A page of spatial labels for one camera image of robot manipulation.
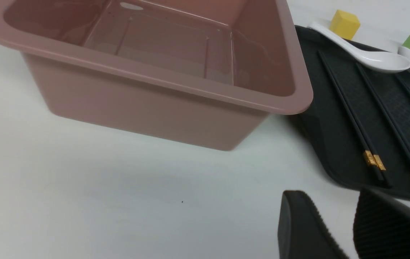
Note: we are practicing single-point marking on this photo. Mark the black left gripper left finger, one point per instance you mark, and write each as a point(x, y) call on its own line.
point(302, 233)

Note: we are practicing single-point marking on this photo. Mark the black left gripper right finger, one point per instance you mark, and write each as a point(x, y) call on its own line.
point(381, 228)

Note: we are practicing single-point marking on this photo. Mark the black plastic tray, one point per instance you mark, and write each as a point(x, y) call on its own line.
point(381, 104)

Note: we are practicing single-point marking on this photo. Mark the white spoon at left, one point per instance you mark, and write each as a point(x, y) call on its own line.
point(380, 61)

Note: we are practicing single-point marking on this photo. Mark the pink plastic bin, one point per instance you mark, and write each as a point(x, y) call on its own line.
point(202, 72)

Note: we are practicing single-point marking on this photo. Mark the yellow cube block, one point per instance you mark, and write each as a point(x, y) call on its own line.
point(344, 24)

